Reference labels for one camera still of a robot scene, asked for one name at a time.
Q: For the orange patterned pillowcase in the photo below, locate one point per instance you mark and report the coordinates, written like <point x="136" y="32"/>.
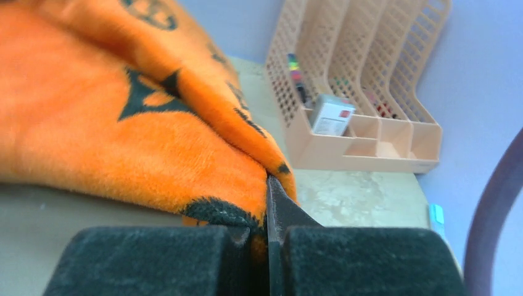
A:
<point x="133" y="101"/>

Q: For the red black round object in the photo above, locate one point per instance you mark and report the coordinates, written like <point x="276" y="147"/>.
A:
<point x="385" y="111"/>

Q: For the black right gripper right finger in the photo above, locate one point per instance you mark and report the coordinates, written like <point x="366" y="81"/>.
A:
<point x="306" y="258"/>

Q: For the pink desk file organizer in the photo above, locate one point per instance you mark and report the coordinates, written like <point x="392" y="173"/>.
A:
<point x="367" y="52"/>

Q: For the light blue glue stick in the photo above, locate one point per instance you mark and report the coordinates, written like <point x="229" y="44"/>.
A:
<point x="436" y="219"/>

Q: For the set of coloured markers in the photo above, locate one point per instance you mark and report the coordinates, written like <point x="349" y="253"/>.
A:
<point x="296" y="76"/>

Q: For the small white red box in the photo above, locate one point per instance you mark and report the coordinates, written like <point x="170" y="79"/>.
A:
<point x="331" y="115"/>

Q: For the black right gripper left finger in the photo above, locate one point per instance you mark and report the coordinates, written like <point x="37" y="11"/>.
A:
<point x="132" y="260"/>

